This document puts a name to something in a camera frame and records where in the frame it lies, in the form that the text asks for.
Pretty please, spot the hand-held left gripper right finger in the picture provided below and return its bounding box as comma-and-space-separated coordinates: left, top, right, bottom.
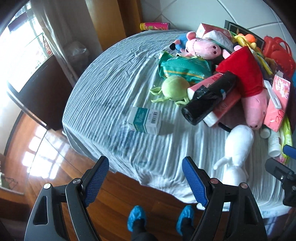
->
182, 156, 268, 241

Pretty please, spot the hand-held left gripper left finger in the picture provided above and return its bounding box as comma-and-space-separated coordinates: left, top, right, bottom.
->
24, 156, 110, 241

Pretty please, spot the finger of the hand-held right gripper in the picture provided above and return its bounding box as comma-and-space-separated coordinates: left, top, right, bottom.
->
284, 145, 296, 160
265, 158, 296, 207

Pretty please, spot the white teal medicine box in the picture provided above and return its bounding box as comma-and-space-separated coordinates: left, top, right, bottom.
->
127, 107, 162, 135

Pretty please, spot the white plastic bottle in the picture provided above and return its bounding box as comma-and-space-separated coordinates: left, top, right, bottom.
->
268, 130, 282, 158

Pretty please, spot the light green packet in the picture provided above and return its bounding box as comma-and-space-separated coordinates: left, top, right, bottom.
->
277, 115, 294, 164

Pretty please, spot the small white bottle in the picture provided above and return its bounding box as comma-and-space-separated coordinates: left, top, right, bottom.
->
259, 127, 271, 139

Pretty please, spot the blue shoe cover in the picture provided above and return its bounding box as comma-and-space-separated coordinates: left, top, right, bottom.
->
127, 205, 147, 232
176, 205, 195, 235

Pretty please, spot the pink floral tissue packet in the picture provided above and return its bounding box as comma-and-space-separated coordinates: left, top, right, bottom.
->
263, 75, 292, 132

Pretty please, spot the white plush toy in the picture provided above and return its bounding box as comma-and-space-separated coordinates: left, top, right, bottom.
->
213, 125, 255, 186

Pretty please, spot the person's right leg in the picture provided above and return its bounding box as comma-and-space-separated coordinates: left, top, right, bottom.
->
179, 224, 196, 241

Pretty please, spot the person's leg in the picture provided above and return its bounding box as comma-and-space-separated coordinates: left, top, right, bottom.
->
179, 224, 196, 241
131, 220, 153, 241

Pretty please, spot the person's left leg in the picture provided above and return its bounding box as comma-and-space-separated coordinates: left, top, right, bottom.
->
131, 220, 153, 241

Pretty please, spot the black trash bag roll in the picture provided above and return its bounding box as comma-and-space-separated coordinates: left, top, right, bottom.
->
181, 71, 239, 126

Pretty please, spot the pig plush with red dress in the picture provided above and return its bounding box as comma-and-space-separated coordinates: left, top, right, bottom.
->
216, 46, 270, 131

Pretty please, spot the blue striped bed sheet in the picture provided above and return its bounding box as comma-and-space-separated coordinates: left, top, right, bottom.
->
62, 30, 292, 219

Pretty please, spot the green round plush toy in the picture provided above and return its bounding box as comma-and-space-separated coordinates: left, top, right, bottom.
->
149, 76, 191, 107

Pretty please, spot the red plastic basket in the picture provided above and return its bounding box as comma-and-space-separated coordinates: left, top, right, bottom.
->
262, 35, 294, 80

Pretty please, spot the dark wooden cabinet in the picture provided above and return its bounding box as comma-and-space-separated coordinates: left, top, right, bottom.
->
6, 55, 75, 131

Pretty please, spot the green wet wipes packet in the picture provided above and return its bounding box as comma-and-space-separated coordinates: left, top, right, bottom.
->
158, 51, 215, 84

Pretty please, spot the orange yellow toy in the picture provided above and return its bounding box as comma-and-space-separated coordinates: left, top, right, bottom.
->
232, 33, 258, 50

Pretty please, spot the clear plastic bag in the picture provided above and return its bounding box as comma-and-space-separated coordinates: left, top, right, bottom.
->
62, 41, 91, 70

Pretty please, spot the pig plush with blue shirt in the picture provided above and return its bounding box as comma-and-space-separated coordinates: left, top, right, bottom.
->
169, 31, 224, 58

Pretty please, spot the red white tissue box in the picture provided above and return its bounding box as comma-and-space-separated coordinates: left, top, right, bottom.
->
196, 23, 232, 40

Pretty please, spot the pink snack tube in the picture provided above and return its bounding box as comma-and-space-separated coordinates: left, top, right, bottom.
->
140, 22, 171, 32

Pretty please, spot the white curtain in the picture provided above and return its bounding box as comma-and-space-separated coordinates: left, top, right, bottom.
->
30, 0, 80, 80

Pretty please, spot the brown wooden wardrobe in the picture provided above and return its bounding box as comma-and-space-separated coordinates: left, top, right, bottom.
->
85, 0, 143, 52

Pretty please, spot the dark picture frame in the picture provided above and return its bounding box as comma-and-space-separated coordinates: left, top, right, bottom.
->
224, 20, 265, 49

